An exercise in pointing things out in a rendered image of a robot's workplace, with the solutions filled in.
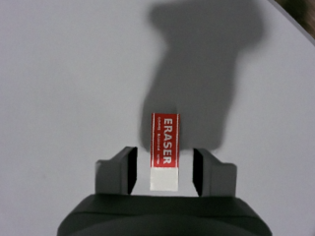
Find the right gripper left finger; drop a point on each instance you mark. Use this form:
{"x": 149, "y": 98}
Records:
{"x": 117, "y": 175}

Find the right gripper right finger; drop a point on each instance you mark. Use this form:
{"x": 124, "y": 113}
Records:
{"x": 211, "y": 177}

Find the red eraser with white tip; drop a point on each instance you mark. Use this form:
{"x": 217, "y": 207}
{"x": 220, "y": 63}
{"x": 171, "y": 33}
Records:
{"x": 164, "y": 151}

